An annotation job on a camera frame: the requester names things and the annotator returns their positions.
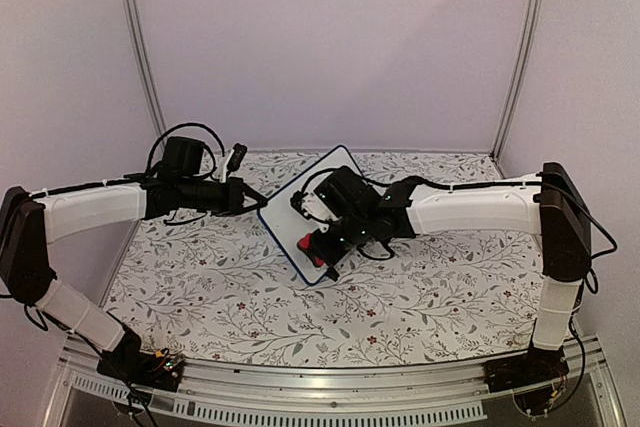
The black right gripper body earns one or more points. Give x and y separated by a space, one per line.
351 230

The blue-framed whiteboard with writing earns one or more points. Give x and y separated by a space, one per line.
286 226

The red whiteboard eraser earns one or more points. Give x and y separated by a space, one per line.
307 247

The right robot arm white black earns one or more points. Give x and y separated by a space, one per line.
545 204

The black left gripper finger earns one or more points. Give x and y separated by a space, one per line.
249 192
241 210

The black whiteboard stand foot left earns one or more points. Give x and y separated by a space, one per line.
332 274

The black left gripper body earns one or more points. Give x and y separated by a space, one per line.
193 198

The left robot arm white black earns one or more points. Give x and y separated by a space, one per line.
39 227

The aluminium frame post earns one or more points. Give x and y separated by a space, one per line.
516 83
143 64

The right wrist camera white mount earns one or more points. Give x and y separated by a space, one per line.
311 207

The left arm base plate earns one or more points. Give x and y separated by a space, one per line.
161 370

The floral patterned table mat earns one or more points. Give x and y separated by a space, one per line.
221 289

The aluminium front rail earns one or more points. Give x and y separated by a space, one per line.
442 394

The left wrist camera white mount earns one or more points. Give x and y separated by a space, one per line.
230 163

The left aluminium frame post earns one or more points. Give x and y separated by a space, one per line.
143 64

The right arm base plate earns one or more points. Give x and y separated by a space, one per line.
534 366

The right aluminium frame post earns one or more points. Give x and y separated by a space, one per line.
516 83

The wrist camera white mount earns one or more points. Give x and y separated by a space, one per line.
230 163
311 207

